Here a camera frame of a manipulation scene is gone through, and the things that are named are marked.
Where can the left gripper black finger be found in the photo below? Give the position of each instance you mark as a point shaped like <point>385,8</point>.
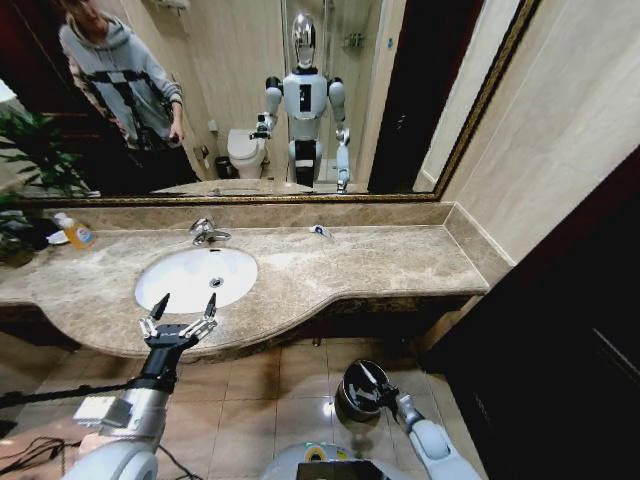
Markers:
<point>152,322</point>
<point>206,322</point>

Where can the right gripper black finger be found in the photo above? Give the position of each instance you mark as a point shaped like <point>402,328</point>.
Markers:
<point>382,390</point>

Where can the black round trash bin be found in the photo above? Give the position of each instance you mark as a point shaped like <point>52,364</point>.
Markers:
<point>357,387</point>

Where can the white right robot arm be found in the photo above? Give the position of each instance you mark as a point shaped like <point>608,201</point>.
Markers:
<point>430,445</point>

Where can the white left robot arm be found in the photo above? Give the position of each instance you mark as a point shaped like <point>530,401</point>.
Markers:
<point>125,457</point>

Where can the chrome sink drain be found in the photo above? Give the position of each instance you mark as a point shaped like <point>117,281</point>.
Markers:
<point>216,282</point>

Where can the white oval sink basin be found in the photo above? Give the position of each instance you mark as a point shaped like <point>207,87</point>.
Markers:
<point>185,277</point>

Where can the dark wooden vanity cabinet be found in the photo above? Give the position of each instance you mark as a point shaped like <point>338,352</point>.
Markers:
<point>390,312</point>

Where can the chrome faucet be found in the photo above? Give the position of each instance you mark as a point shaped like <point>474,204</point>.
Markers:
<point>202,231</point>

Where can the orange soap bottle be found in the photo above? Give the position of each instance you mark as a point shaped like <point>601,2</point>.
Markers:
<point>80,236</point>

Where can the white robot front shell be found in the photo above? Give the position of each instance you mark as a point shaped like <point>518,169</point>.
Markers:
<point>285,465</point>

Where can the small white dish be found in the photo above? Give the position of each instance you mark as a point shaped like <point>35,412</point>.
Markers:
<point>56,239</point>

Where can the small white blue wrapper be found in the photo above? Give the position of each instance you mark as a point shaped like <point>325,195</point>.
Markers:
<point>320,231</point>

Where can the dark wooden door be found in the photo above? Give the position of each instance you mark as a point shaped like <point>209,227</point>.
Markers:
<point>550,350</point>

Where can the green leafy plant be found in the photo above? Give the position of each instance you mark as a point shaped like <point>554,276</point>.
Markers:
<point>35,155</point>

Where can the gold framed wall mirror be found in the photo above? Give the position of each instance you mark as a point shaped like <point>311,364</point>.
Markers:
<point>240,50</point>

